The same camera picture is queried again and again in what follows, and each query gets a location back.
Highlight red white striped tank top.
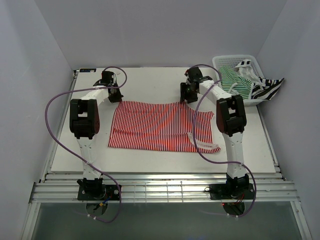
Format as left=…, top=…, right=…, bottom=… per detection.
left=108, top=101, right=221, bottom=154

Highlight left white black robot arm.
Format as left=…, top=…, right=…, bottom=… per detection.
left=69, top=70, right=123, bottom=200

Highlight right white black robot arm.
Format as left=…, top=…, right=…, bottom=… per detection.
left=180, top=64, right=250, bottom=199

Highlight green white striped tank top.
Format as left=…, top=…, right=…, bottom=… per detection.
left=219, top=66, right=254, bottom=100

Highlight black white striped tank top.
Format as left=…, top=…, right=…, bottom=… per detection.
left=234, top=58, right=286, bottom=101

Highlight blue label sticker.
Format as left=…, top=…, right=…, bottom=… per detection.
left=79, top=68, right=97, bottom=73

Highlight white plastic basket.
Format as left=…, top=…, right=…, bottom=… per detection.
left=212, top=54, right=266, bottom=106

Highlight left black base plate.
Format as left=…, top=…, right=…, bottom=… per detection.
left=77, top=184, right=120, bottom=201

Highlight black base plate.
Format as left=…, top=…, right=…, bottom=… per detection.
left=77, top=184, right=120, bottom=201
left=204, top=183, right=255, bottom=200

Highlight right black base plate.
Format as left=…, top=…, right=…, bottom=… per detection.
left=204, top=183, right=255, bottom=200

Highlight aluminium frame rail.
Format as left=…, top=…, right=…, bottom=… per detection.
left=30, top=172, right=300, bottom=203

